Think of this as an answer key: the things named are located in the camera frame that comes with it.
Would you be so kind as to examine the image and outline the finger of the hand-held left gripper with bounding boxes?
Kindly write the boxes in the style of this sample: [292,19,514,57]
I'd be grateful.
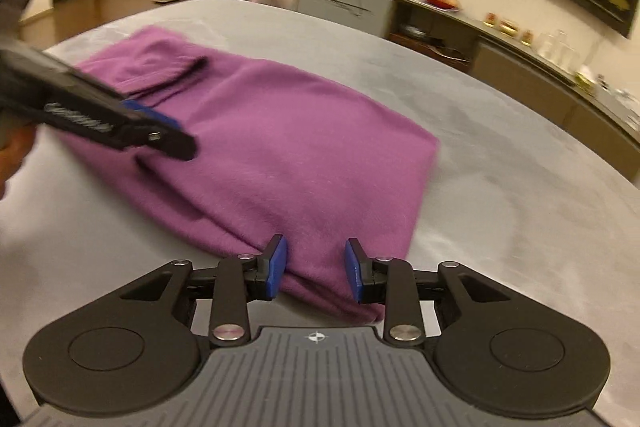
[114,106,197,161]
[121,99,180,130]

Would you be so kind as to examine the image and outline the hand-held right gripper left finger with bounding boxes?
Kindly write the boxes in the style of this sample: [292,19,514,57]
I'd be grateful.
[117,234,289,349]

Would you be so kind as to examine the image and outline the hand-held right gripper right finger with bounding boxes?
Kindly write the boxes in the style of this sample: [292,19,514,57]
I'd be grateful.
[344,238,507,349]

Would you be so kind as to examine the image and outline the purple sweater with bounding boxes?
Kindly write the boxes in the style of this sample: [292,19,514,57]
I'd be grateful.
[62,25,442,326]

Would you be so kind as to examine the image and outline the person's left hand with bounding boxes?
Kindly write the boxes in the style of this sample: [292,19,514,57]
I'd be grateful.
[0,126,37,200]

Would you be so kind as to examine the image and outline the long grey TV cabinet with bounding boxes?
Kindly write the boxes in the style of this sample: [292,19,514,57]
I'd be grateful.
[292,0,640,184]

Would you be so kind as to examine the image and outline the red fruit plate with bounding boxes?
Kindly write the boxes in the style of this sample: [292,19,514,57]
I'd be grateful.
[419,0,464,13]

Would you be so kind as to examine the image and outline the gold tissue box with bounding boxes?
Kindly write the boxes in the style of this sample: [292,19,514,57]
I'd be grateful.
[574,66,599,96]

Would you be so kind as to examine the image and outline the cluster of glass cups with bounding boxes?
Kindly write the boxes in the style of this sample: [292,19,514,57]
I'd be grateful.
[537,29,581,70]

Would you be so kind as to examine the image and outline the grey storage basket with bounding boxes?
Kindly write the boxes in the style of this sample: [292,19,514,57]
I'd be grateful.
[597,76,640,128]

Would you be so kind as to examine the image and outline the black cable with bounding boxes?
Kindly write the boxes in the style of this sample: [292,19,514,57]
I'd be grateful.
[307,0,374,18]

